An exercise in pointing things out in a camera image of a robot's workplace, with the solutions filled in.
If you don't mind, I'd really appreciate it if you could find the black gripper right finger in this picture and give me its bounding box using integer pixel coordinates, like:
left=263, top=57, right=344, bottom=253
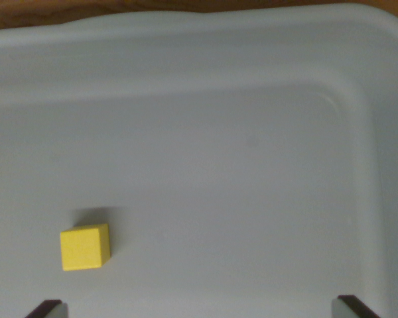
left=331, top=294, right=382, bottom=318

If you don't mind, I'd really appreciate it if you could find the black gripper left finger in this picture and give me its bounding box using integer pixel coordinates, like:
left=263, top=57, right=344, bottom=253
left=25, top=299, right=68, bottom=318

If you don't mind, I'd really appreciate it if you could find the yellow cube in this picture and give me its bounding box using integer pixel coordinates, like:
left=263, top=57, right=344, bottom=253
left=60, top=223, right=111, bottom=272

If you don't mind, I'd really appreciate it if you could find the grey plastic bin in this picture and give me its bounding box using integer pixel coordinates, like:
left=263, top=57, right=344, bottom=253
left=0, top=3, right=398, bottom=318

